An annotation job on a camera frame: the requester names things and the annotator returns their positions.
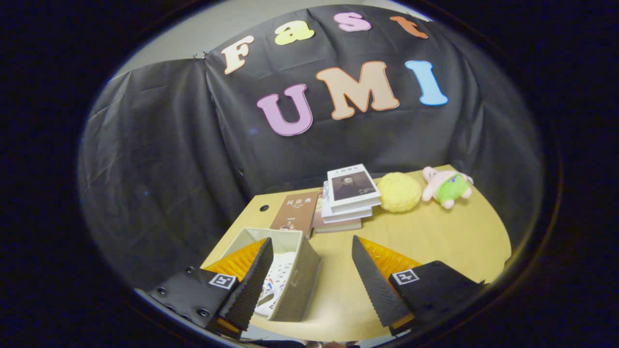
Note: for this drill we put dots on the plain white book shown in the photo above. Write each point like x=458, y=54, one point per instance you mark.
x=346, y=216

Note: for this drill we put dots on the pinkish brown book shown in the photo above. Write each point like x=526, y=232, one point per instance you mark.
x=338, y=227

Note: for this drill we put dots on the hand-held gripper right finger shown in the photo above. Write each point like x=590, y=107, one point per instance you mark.
x=375, y=285

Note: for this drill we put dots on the white canvas shoe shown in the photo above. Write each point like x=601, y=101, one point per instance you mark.
x=280, y=273

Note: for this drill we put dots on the white portrait cover book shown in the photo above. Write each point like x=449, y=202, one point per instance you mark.
x=350, y=186

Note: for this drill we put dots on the black backdrop cloth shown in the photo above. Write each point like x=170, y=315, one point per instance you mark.
x=159, y=159

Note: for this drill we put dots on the brown cover book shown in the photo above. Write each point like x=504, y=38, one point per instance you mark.
x=295, y=210

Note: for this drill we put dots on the pink and green plush toy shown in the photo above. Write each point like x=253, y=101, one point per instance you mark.
x=445, y=187

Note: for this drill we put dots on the yellow round plush toy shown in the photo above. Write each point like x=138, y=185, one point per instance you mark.
x=399, y=192

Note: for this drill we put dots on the grey fabric storage box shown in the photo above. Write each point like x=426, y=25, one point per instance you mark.
x=302, y=285

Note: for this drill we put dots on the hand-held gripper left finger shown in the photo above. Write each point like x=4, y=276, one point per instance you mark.
x=251, y=285

